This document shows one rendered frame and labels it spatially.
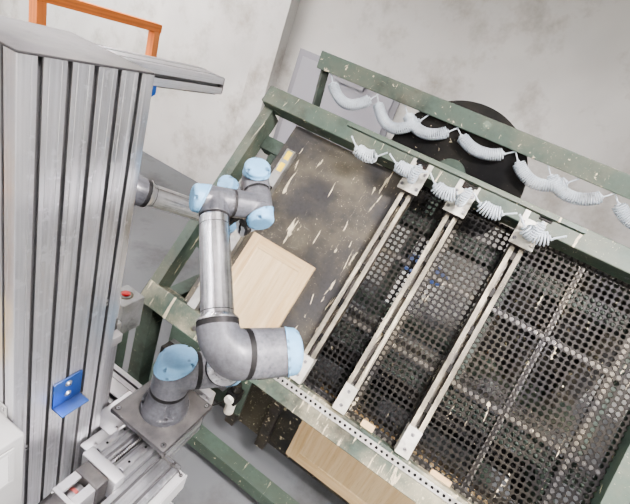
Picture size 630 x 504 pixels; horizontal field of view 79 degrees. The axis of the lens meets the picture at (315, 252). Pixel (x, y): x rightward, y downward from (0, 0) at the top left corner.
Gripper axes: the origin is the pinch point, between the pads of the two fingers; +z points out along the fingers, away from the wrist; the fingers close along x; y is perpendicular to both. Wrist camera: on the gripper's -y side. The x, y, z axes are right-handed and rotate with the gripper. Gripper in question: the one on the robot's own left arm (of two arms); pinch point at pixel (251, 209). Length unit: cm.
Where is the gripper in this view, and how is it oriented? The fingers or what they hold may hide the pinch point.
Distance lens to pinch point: 192.0
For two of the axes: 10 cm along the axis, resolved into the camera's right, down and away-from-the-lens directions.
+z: 1.9, 2.2, 9.6
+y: 8.3, 4.8, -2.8
